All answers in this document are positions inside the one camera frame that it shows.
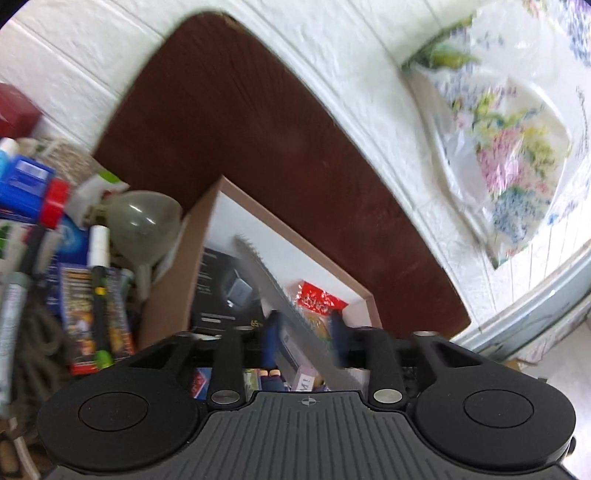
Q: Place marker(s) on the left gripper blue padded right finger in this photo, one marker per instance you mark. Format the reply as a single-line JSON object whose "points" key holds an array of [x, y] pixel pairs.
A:
{"points": [[341, 337]]}

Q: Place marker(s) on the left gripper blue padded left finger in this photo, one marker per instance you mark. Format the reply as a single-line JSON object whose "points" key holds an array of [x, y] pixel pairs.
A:
{"points": [[270, 339]]}

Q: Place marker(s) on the white shoe insole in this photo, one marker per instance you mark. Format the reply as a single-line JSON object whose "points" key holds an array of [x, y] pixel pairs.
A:
{"points": [[317, 351]]}

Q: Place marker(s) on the purple figure keychain with strap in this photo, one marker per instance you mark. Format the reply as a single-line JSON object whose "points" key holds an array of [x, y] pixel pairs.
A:
{"points": [[304, 379]]}

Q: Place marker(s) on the red snack packet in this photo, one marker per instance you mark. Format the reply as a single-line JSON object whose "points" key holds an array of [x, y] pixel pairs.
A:
{"points": [[314, 299]]}

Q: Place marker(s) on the black product box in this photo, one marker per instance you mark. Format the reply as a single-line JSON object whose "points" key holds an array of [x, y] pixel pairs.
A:
{"points": [[225, 297]]}

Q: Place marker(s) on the pink cardboard storage box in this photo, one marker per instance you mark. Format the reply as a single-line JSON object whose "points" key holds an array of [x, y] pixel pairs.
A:
{"points": [[213, 222]]}

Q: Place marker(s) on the clear light bulb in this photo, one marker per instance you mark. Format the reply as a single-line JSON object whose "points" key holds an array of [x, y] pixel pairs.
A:
{"points": [[143, 227]]}

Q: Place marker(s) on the colourful card pack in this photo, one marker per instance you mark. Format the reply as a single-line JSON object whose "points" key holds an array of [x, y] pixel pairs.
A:
{"points": [[76, 308]]}

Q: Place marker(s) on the dark brown chair back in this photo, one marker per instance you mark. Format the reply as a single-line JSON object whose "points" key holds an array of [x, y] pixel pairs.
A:
{"points": [[214, 102]]}

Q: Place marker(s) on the blue tube with red cap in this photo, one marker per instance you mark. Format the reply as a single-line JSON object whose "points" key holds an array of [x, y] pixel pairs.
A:
{"points": [[32, 193]]}

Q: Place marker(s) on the floral plastic bag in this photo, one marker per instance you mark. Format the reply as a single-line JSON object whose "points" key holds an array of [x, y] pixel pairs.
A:
{"points": [[505, 94]]}

